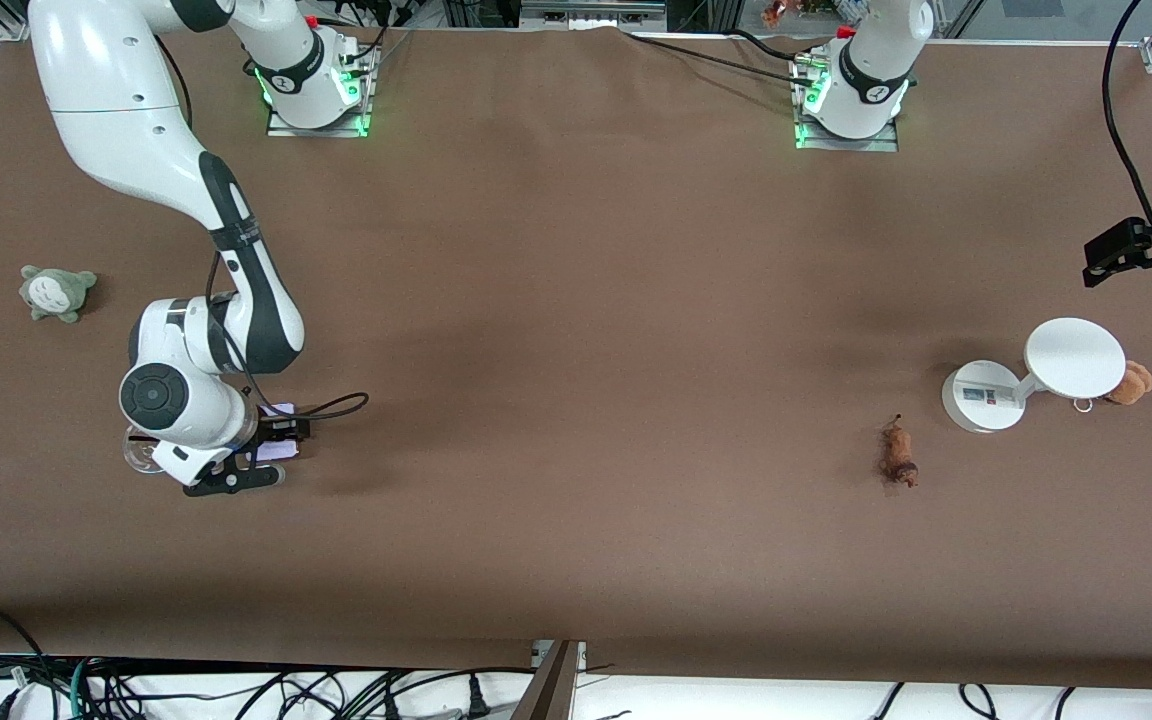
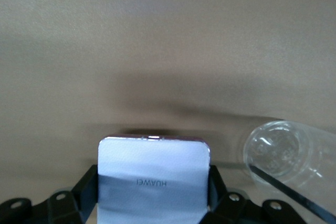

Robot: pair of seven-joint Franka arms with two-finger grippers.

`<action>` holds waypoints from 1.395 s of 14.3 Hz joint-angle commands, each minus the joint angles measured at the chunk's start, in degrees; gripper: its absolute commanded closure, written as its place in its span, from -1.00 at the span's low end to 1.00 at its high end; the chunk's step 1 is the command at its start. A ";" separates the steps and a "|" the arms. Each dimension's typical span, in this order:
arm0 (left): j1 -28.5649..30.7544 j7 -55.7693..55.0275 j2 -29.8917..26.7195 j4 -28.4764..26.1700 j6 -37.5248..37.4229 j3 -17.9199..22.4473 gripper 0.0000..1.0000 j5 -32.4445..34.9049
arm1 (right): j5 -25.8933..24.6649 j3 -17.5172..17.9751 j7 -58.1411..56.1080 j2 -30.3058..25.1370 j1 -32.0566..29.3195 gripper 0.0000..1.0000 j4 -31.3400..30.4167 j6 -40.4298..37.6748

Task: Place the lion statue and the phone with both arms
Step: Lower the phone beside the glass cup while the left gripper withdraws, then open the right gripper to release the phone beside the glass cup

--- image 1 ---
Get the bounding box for brown lion statue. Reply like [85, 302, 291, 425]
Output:
[879, 414, 921, 490]

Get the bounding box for clear plastic cup with lid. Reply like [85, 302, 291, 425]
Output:
[122, 425, 165, 477]

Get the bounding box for white round desk lamp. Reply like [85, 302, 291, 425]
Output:
[941, 317, 1127, 434]

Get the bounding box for grey green Totoro plush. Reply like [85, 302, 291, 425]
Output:
[19, 264, 98, 324]

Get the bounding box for brown table cover sheet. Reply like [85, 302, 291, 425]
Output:
[0, 20, 1152, 691]

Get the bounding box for small colourful toys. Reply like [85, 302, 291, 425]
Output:
[761, 0, 863, 27]

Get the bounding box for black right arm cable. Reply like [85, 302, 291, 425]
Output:
[204, 250, 371, 422]

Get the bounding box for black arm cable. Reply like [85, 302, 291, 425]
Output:
[204, 250, 371, 422]
[1102, 0, 1152, 243]

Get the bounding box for brown bear keychain plush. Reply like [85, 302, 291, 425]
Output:
[1073, 362, 1152, 413]

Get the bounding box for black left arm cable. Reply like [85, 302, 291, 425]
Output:
[1102, 0, 1152, 243]

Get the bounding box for dark metal post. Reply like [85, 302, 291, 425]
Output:
[509, 640, 583, 720]

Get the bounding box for black cable across table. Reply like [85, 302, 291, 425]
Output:
[624, 32, 825, 83]

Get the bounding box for aluminium frame rail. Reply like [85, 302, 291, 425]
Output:
[521, 0, 668, 31]

